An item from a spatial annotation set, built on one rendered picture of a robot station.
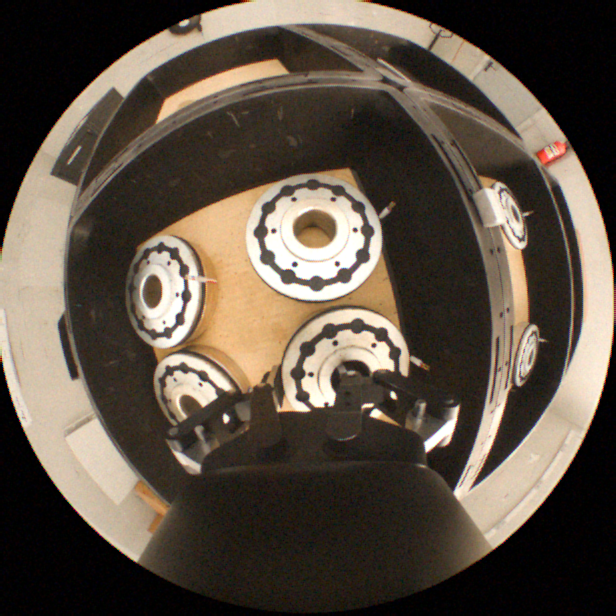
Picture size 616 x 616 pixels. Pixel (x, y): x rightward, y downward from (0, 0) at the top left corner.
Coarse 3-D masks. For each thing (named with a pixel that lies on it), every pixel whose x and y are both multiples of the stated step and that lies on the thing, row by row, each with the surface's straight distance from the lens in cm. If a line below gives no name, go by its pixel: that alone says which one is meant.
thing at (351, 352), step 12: (348, 348) 13; (360, 348) 13; (324, 360) 13; (336, 360) 13; (348, 360) 13; (360, 360) 14; (372, 360) 14; (324, 372) 13; (372, 372) 14; (324, 384) 14; (324, 396) 14
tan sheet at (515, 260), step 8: (480, 176) 37; (488, 184) 38; (512, 256) 37; (520, 256) 40; (512, 264) 36; (520, 264) 40; (512, 272) 36; (520, 272) 39; (512, 280) 35; (520, 280) 39; (520, 288) 39; (520, 296) 39; (520, 304) 39; (520, 312) 39; (520, 320) 39; (512, 384) 44
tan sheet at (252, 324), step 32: (256, 192) 19; (192, 224) 21; (224, 224) 19; (224, 256) 18; (224, 288) 18; (256, 288) 16; (384, 288) 17; (224, 320) 18; (256, 320) 17; (288, 320) 16; (160, 352) 24; (224, 352) 18; (256, 352) 17; (256, 384) 19; (384, 416) 22
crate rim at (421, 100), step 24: (408, 96) 16; (432, 96) 20; (432, 120) 15; (480, 120) 24; (456, 144) 14; (504, 264) 12; (504, 288) 12; (504, 312) 12; (504, 336) 13; (504, 360) 13; (504, 384) 15; (528, 432) 36; (480, 456) 20; (480, 480) 30
